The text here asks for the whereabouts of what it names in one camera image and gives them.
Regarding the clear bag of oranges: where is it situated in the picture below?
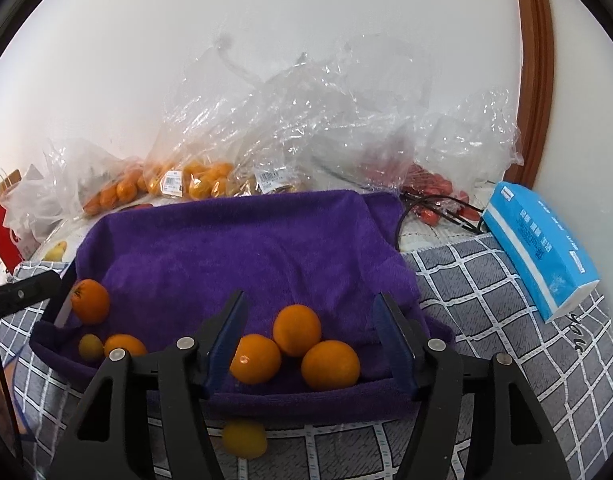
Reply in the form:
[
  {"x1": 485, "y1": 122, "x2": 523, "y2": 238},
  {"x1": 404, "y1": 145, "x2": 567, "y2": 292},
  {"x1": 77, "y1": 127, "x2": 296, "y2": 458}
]
[
  {"x1": 44, "y1": 137, "x2": 154, "y2": 221},
  {"x1": 146, "y1": 45, "x2": 307, "y2": 201}
]

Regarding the grey checked blanket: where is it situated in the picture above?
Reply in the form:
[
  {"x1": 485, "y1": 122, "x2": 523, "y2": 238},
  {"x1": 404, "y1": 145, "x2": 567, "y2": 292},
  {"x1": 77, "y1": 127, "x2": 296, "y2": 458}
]
[{"x1": 0, "y1": 232, "x2": 613, "y2": 480}]

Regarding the clear bag of red fruits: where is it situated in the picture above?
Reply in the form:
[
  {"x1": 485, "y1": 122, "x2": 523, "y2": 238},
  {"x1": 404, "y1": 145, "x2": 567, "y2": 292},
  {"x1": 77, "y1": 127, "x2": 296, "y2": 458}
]
[{"x1": 286, "y1": 35, "x2": 524, "y2": 226}]

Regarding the orange with green stem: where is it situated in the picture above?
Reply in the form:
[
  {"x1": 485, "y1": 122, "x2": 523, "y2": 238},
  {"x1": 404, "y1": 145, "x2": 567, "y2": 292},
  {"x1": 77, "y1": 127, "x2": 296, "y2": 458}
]
[{"x1": 70, "y1": 279, "x2": 110, "y2": 325}]

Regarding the red paper bag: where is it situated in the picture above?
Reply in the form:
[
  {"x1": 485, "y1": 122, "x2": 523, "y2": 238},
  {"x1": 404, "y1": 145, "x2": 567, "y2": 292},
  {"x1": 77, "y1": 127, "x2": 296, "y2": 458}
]
[{"x1": 0, "y1": 167, "x2": 42, "y2": 273}]

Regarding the blue tissue pack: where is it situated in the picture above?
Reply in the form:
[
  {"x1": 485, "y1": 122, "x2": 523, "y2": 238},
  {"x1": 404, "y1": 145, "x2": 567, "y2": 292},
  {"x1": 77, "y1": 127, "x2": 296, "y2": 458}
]
[{"x1": 482, "y1": 181, "x2": 601, "y2": 324}]

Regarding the small yellow-green fruit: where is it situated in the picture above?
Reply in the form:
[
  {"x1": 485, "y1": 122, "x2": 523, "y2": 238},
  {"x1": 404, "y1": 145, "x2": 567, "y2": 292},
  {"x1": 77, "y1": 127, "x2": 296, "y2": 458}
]
[{"x1": 78, "y1": 334, "x2": 104, "y2": 362}]

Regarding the brown wooden door frame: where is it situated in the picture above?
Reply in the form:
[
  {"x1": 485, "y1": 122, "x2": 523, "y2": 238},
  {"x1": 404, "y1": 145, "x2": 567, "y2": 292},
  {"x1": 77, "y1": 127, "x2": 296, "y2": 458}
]
[{"x1": 511, "y1": 0, "x2": 554, "y2": 191}]

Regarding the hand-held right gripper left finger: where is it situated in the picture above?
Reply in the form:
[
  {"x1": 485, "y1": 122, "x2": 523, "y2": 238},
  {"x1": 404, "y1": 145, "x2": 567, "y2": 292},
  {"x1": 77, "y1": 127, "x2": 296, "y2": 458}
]
[{"x1": 47, "y1": 289, "x2": 250, "y2": 480}]

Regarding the white plastic bag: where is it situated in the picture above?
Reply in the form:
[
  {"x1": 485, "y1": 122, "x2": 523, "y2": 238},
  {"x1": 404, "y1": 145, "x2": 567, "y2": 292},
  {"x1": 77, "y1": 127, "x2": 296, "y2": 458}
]
[{"x1": 1, "y1": 172, "x2": 62, "y2": 241}]

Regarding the black cable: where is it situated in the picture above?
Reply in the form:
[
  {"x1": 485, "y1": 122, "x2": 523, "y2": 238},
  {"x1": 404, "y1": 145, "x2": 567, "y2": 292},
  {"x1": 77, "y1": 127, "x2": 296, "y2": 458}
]
[{"x1": 396, "y1": 192, "x2": 489, "y2": 251}]

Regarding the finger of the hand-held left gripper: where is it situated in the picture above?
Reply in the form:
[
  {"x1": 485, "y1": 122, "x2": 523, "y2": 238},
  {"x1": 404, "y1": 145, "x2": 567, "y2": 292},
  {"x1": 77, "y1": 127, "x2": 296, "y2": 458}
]
[{"x1": 0, "y1": 271, "x2": 63, "y2": 313}]

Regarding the purple towel lined tray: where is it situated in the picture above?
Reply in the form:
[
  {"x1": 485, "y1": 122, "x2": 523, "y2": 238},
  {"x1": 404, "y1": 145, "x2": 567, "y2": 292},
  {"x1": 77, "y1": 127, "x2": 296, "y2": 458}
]
[{"x1": 29, "y1": 189, "x2": 457, "y2": 423}]

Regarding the yellow citrus fruit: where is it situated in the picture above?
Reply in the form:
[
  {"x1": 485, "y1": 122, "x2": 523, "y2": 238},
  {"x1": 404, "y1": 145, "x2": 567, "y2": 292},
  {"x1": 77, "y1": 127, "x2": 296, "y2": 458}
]
[{"x1": 222, "y1": 420, "x2": 268, "y2": 459}]

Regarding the white fruit printed cloth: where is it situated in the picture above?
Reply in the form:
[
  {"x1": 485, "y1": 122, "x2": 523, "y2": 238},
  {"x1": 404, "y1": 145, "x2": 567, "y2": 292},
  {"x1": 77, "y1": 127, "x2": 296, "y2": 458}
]
[{"x1": 26, "y1": 195, "x2": 152, "y2": 273}]

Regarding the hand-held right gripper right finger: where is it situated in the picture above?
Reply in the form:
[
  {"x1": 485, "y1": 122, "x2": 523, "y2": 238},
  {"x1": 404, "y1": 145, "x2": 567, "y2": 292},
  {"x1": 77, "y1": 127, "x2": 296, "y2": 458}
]
[{"x1": 371, "y1": 291, "x2": 572, "y2": 480}]

